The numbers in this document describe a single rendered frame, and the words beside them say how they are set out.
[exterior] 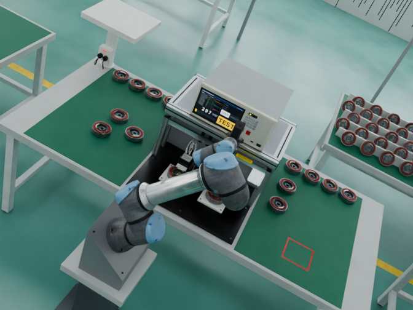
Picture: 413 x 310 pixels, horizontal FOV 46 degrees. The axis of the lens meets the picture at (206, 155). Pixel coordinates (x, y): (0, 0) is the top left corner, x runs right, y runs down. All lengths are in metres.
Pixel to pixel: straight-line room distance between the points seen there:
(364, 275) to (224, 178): 1.32
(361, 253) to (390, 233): 1.59
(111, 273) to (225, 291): 1.32
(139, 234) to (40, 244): 1.32
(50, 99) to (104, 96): 0.34
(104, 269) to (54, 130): 1.00
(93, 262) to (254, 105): 1.10
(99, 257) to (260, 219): 1.02
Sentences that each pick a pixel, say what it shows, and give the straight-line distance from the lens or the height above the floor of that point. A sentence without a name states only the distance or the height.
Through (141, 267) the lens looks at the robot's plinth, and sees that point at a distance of 2.30.
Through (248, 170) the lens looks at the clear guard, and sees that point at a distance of 2.48.
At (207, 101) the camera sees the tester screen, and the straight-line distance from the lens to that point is 2.52.
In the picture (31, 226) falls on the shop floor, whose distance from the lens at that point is 3.31.
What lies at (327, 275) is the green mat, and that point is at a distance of 2.70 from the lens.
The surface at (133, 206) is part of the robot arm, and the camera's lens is 1.95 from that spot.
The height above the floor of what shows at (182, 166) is 0.84.
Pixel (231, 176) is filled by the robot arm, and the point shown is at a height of 1.47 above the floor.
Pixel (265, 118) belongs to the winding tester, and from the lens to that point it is 2.45.
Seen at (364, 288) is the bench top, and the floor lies 0.75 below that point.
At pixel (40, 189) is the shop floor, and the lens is 3.52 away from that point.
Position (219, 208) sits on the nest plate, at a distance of 2.63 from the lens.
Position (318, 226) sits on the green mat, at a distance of 2.91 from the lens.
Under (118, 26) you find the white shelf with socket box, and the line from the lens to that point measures 3.00.
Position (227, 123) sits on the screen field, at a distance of 2.54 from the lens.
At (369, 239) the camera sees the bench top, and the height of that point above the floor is 0.75.
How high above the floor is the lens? 2.60
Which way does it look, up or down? 39 degrees down
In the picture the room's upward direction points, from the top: 23 degrees clockwise
